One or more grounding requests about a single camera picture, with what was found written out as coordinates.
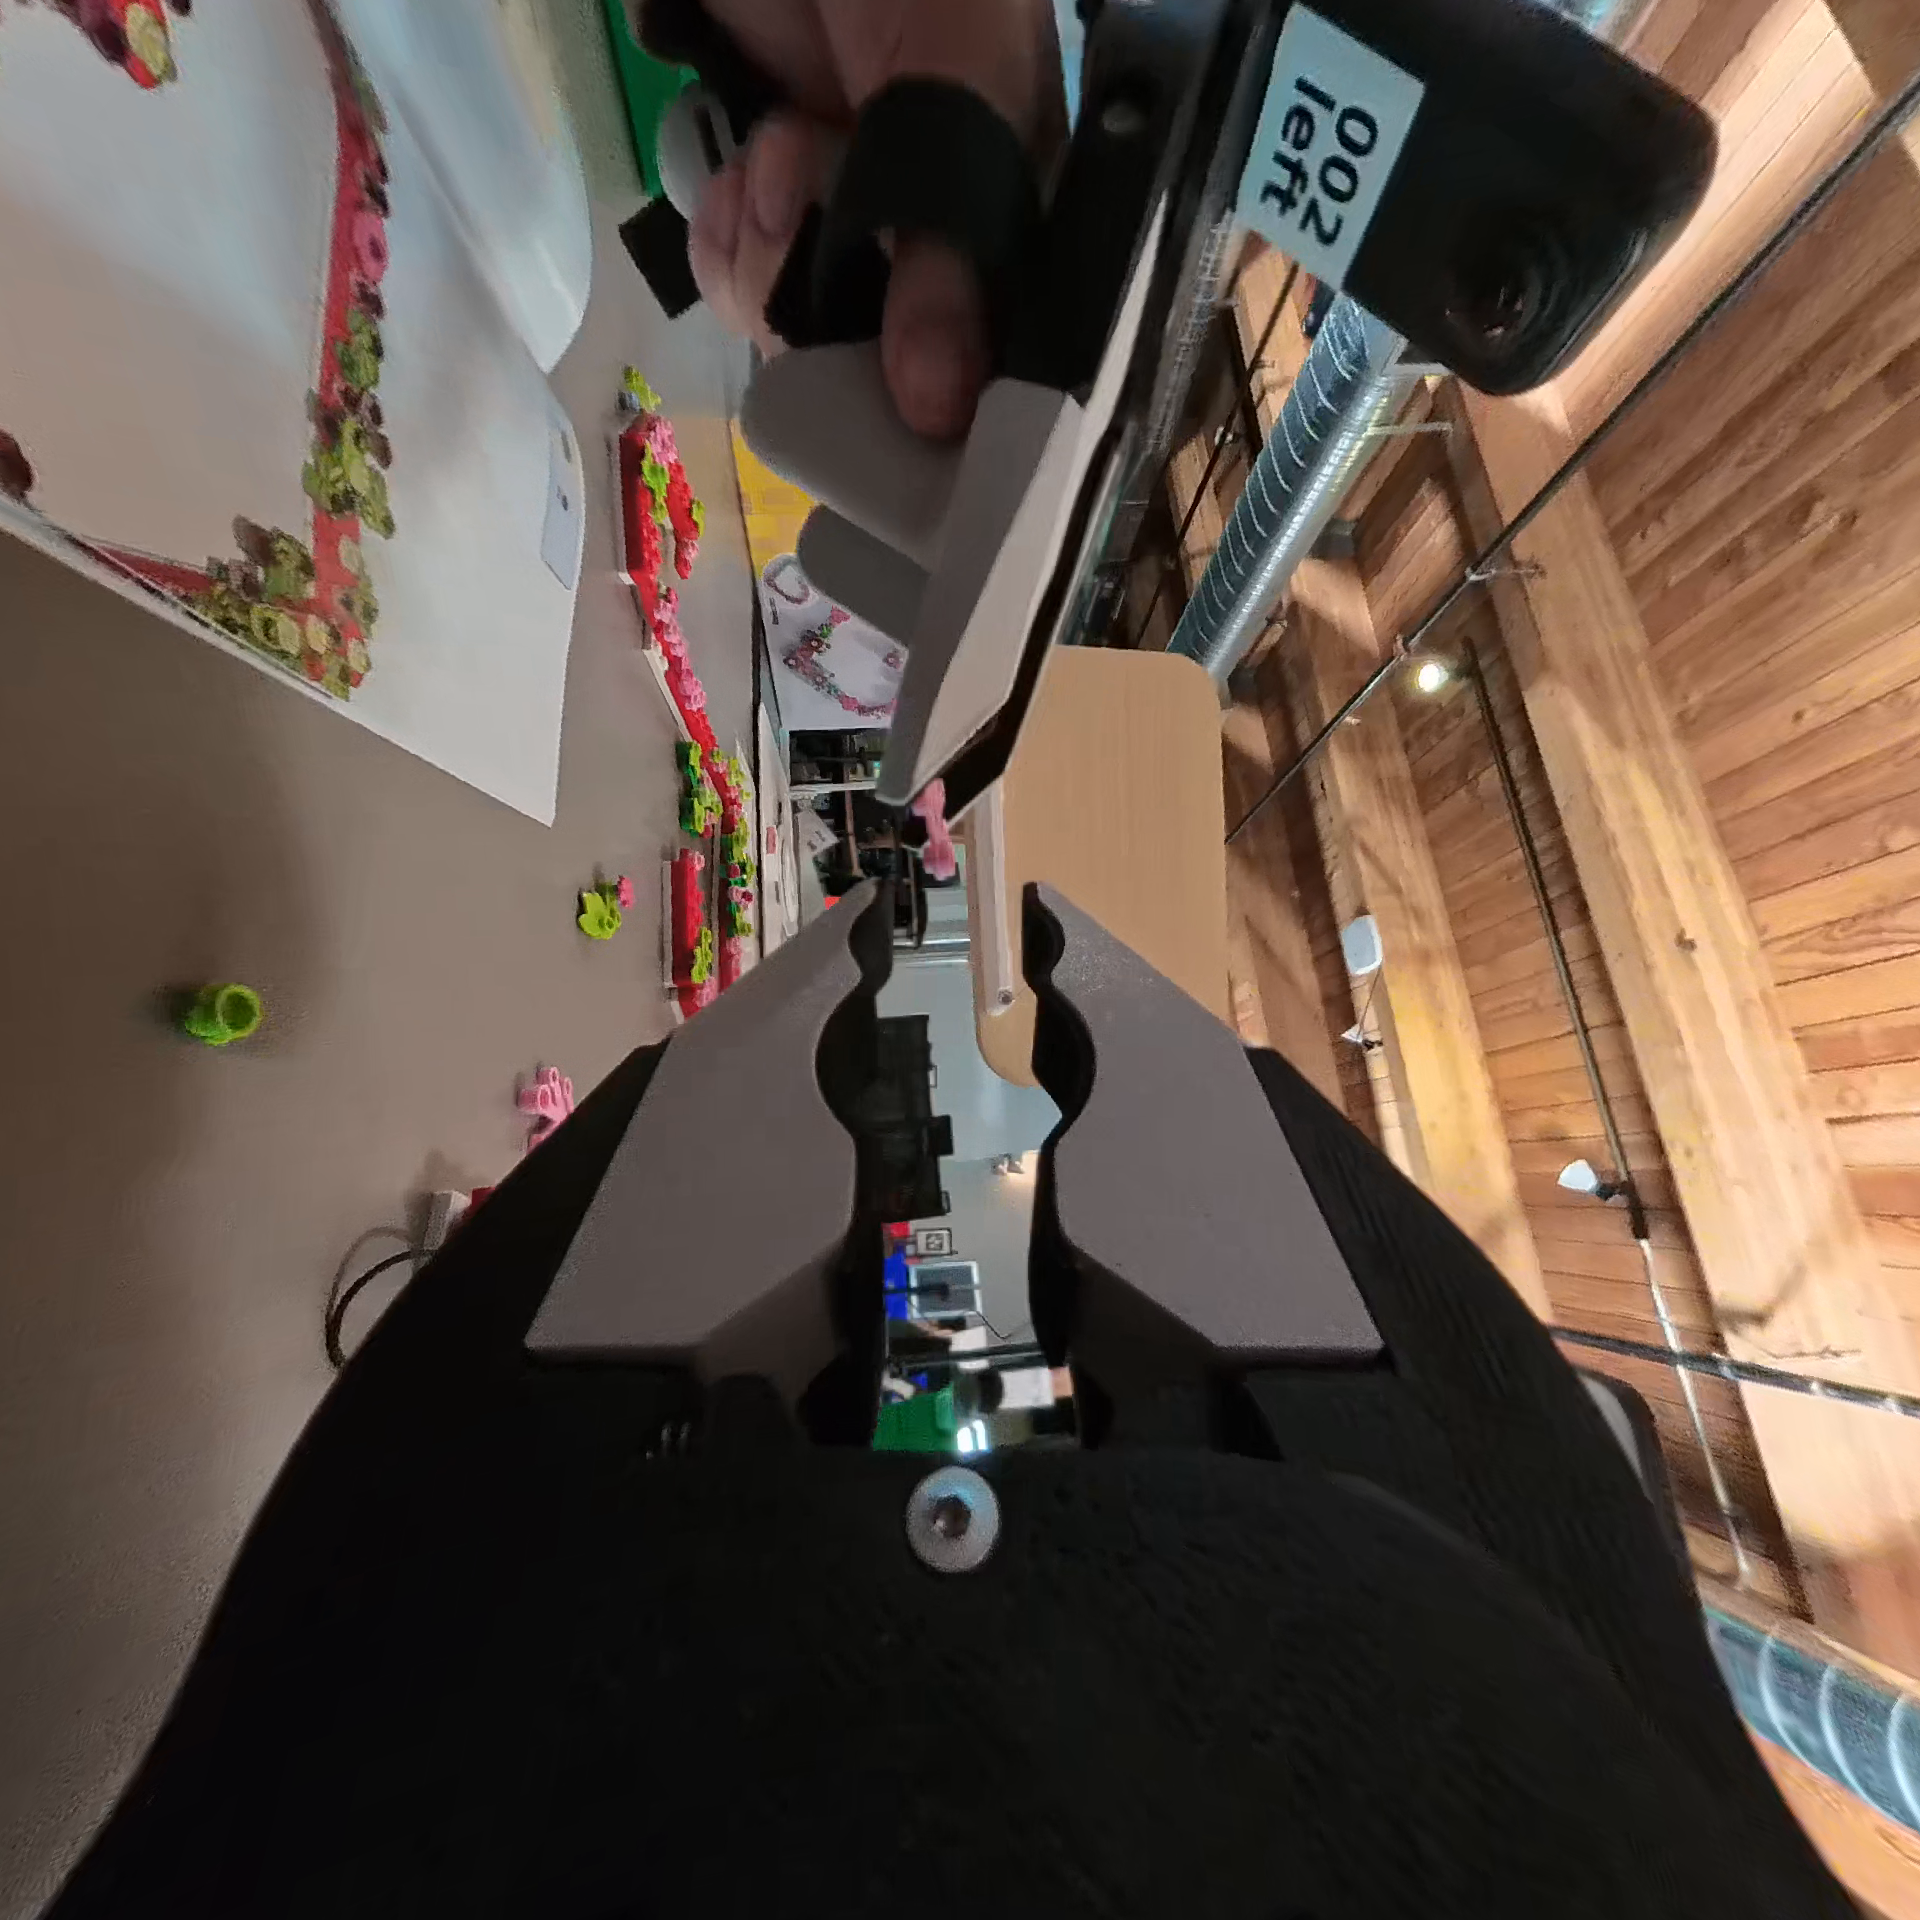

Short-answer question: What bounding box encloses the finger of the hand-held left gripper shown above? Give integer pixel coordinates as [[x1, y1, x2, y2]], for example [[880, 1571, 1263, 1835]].
[[870, 379, 1124, 807]]

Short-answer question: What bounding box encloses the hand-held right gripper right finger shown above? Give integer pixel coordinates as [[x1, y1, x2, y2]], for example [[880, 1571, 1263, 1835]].
[[1027, 879, 1385, 1441]]

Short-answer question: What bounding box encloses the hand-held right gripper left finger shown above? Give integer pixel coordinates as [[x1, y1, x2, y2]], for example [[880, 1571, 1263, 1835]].
[[527, 879, 892, 1441]]

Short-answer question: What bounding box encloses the lego set box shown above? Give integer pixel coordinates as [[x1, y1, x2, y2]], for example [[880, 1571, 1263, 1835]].
[[738, 421, 916, 731]]

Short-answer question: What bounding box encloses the red flowered lego section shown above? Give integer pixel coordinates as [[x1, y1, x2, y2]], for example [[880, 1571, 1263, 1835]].
[[666, 847, 758, 1021], [675, 742, 758, 847], [652, 592, 727, 752], [615, 410, 707, 603]]

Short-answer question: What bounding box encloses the green lego baseplate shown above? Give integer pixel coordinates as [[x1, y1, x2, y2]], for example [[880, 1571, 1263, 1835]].
[[596, 0, 700, 193]]

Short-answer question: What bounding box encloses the person's left hand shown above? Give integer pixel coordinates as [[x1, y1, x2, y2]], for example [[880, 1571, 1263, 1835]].
[[652, 0, 1071, 440]]

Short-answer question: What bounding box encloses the black ceiling rod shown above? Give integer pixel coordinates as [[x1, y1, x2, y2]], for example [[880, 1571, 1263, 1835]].
[[1225, 86, 1920, 847]]

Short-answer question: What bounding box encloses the white instruction booklet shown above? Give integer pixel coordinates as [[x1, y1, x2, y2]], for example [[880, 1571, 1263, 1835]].
[[0, 0, 596, 829]]

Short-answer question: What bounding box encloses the silver spiral duct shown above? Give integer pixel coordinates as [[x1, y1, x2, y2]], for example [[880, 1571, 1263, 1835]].
[[1167, 287, 1425, 691], [1711, 1606, 1920, 1799]]

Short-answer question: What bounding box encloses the white table bracket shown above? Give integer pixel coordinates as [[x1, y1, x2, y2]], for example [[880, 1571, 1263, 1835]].
[[965, 796, 1027, 1050]]

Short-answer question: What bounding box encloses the black cable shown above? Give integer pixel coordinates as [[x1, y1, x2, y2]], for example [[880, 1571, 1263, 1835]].
[[328, 1229, 439, 1375]]

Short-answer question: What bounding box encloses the black lamp rail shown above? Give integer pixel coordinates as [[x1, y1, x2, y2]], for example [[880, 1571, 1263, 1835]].
[[1456, 644, 1756, 1586]]

